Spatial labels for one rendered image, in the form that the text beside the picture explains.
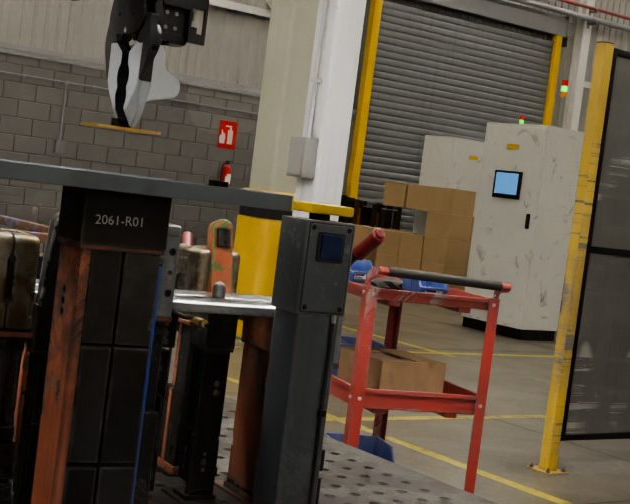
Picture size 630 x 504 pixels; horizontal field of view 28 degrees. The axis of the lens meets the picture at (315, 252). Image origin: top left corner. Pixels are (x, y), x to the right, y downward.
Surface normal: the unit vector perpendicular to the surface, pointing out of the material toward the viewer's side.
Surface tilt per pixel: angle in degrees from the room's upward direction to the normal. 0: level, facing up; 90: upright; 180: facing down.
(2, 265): 90
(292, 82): 90
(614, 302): 91
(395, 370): 90
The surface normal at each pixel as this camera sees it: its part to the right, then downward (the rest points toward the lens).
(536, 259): 0.60, 0.12
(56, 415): -0.86, -0.08
